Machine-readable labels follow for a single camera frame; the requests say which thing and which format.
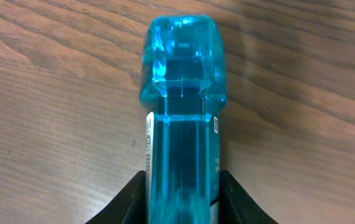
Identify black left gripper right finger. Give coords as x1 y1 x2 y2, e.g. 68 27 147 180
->
219 170 277 224

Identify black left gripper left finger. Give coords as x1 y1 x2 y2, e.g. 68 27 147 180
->
86 170 146 224

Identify blue mouthwash bottle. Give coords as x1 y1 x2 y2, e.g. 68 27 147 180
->
139 15 227 223

